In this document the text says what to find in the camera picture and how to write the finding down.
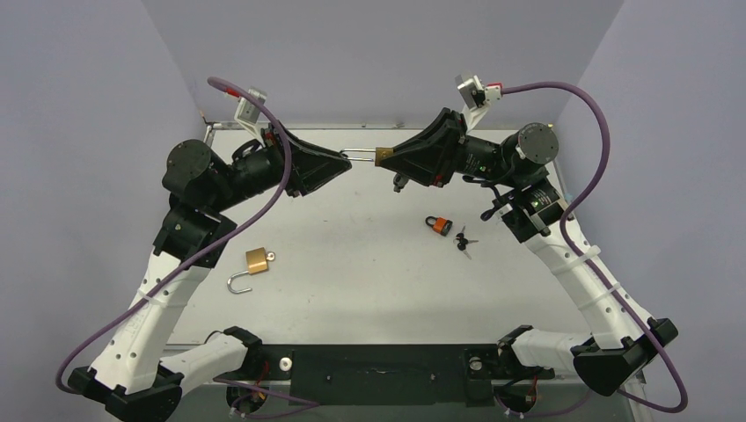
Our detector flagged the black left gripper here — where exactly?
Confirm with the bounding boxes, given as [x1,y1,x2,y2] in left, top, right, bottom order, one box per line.
[208,120,351,214]

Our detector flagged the small brass padlock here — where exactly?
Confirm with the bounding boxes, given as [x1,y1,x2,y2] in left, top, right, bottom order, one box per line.
[340,147,394,166]

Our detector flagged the orange round padlock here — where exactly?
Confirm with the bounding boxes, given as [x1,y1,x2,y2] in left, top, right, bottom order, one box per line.
[425,215,453,236]

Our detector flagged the black headed key bunch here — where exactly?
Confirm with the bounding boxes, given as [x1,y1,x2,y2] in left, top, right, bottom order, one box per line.
[453,226,478,260]

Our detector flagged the large brass padlock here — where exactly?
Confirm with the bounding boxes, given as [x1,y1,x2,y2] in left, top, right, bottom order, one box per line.
[226,247,276,295]

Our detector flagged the small black keys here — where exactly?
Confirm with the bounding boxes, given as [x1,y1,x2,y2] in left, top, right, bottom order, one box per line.
[392,173,409,193]

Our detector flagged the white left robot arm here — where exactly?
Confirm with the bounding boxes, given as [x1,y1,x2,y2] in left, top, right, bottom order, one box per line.
[68,125,352,421]

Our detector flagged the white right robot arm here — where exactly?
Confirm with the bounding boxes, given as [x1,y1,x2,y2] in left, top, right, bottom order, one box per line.
[375,108,677,397]

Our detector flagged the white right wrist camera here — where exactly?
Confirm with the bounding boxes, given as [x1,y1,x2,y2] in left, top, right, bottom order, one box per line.
[455,73,503,132]

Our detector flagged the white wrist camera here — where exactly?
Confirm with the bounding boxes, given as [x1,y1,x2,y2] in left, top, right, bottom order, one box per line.
[455,73,503,132]
[226,88,261,141]

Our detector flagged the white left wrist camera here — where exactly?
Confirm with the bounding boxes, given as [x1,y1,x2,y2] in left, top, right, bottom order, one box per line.
[226,88,261,141]

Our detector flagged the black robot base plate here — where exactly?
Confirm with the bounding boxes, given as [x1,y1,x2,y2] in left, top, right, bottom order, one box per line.
[224,344,555,406]

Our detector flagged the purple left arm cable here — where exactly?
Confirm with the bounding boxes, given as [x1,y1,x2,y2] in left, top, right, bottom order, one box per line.
[55,76,322,420]

